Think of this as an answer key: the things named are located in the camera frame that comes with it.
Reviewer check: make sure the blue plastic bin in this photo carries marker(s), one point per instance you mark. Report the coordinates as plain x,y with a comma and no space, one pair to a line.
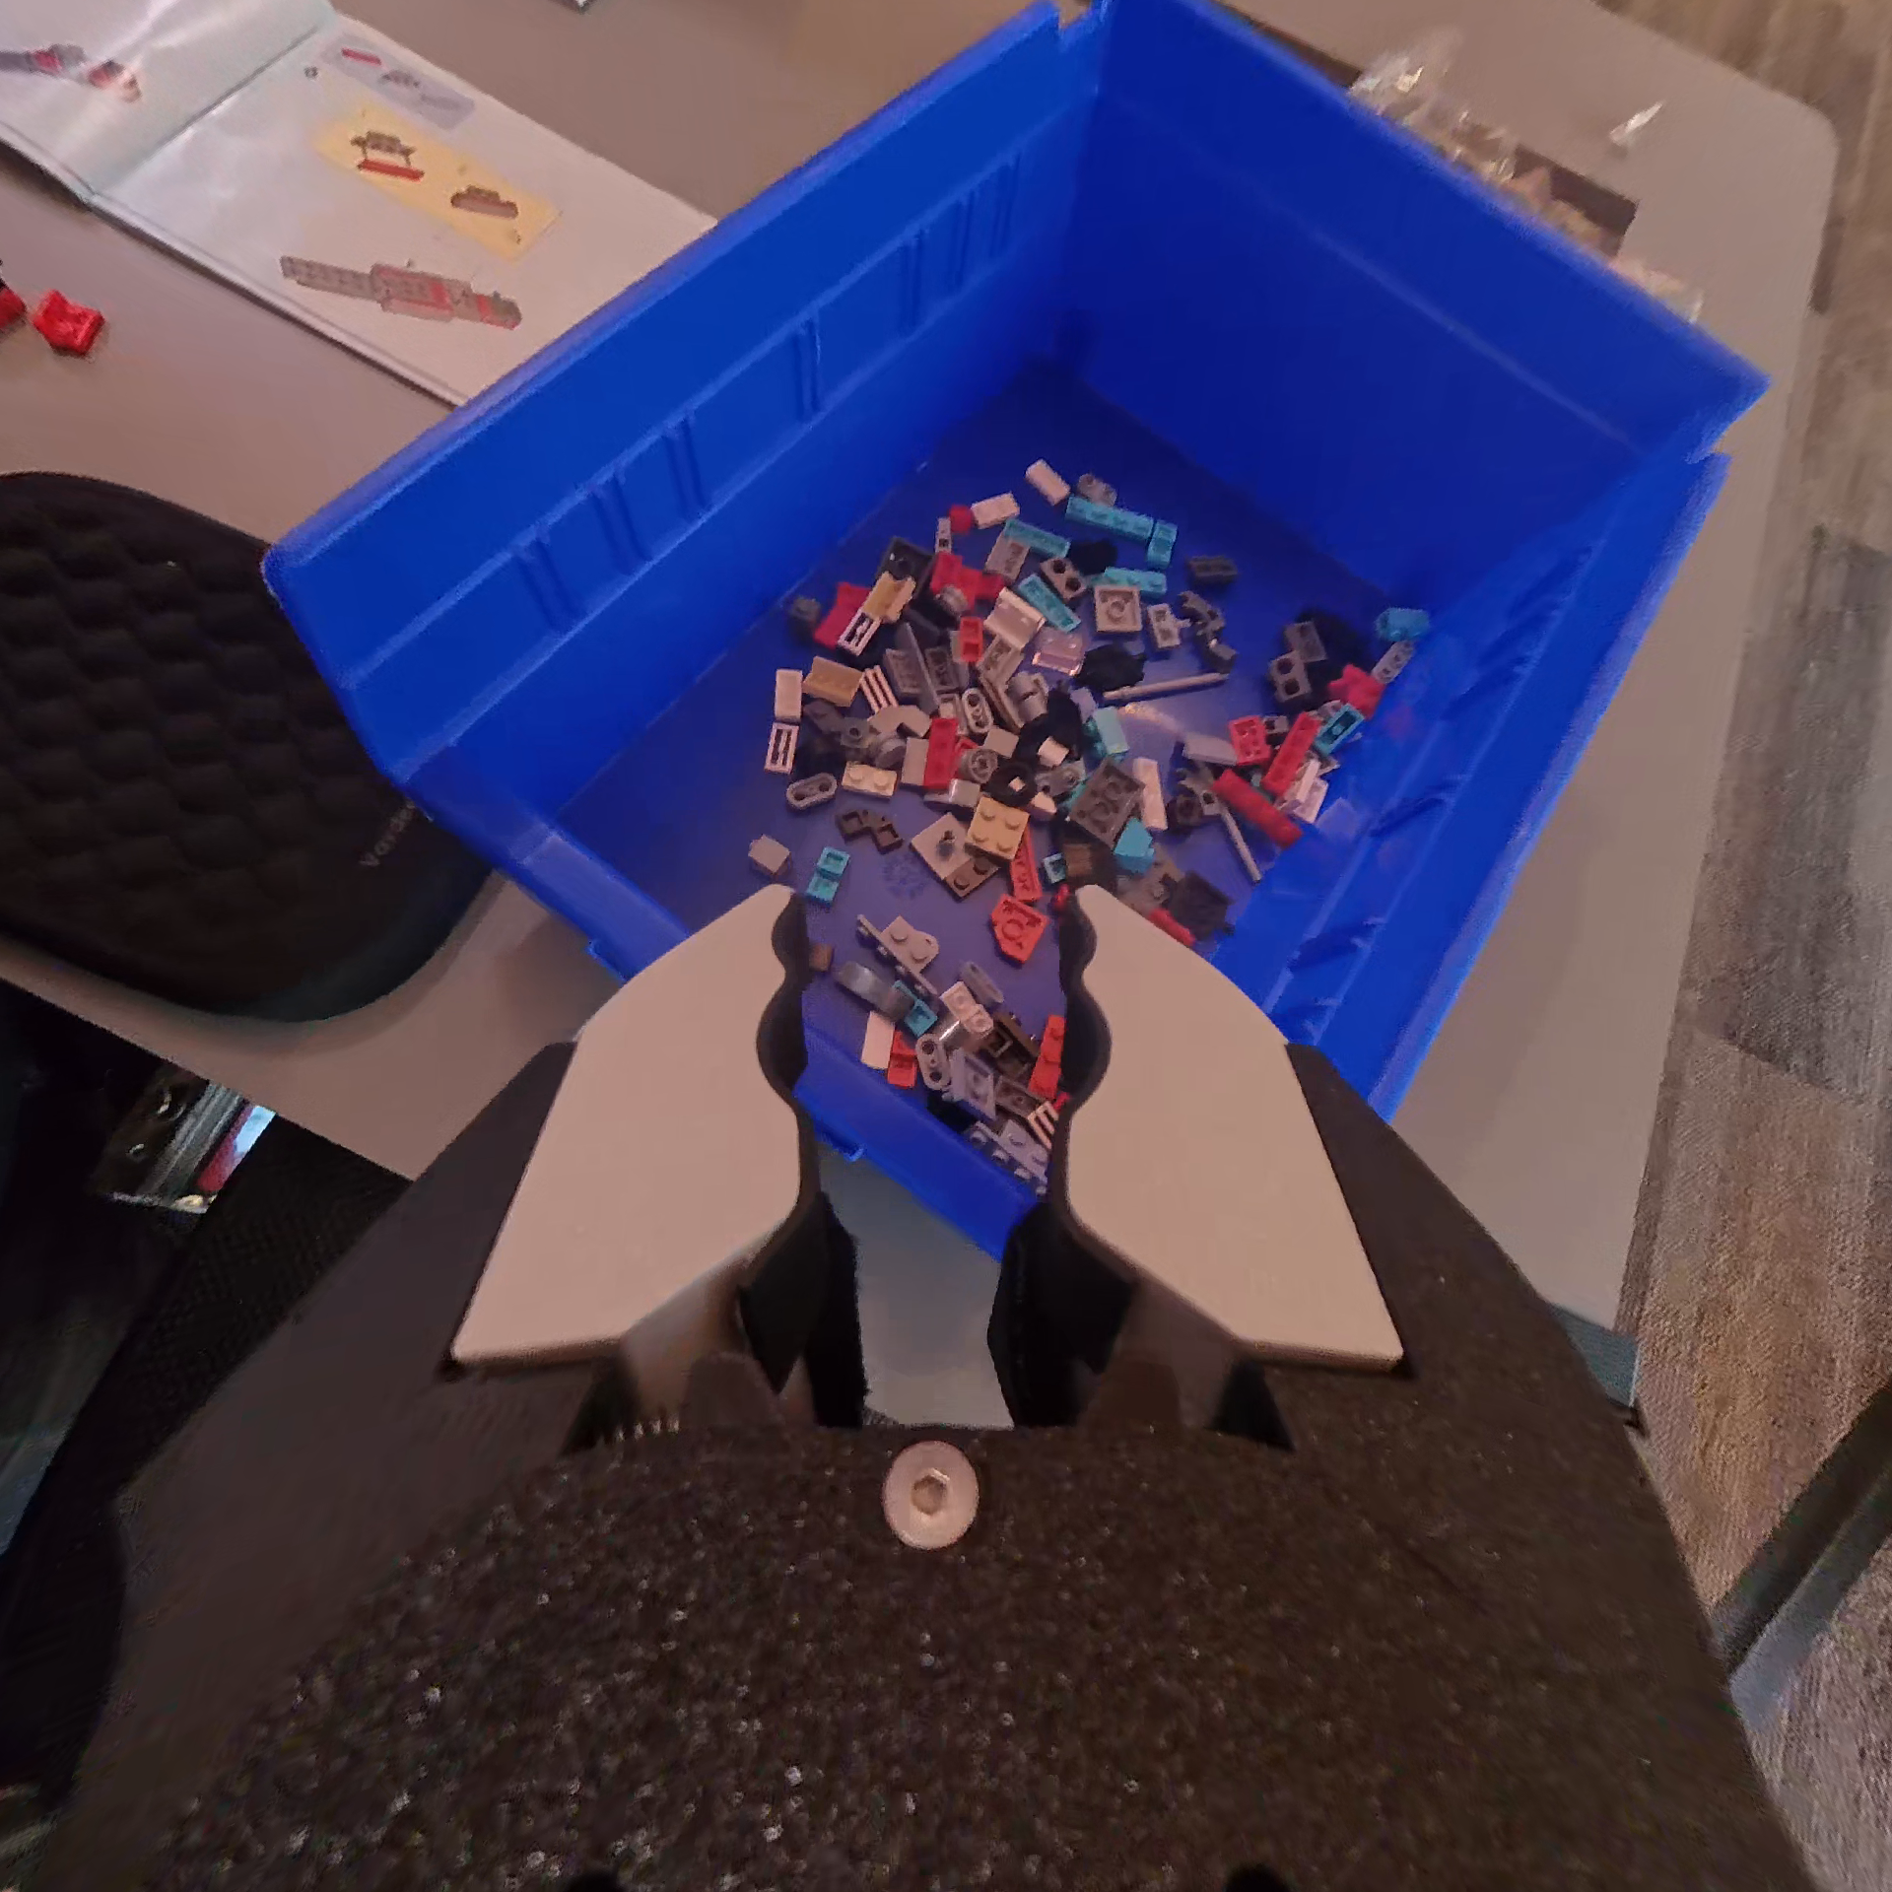
1035,487

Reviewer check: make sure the open instruction booklet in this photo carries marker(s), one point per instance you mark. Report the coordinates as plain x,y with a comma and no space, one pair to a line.
319,178

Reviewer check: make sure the black mesh pad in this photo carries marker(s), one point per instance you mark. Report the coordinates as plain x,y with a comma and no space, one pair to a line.
178,740

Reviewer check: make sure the red toy brick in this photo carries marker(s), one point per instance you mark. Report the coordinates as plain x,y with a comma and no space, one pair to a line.
65,319

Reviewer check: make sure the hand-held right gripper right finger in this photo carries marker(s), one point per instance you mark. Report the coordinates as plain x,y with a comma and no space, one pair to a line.
1212,1153

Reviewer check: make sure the clear plastic bags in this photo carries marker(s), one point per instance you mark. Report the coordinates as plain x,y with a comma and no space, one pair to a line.
1524,146

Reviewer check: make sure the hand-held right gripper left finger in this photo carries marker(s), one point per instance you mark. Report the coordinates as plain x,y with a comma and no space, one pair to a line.
652,1124

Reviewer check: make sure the pile of small toy bricks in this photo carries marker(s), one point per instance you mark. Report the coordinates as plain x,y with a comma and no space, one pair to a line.
1020,768

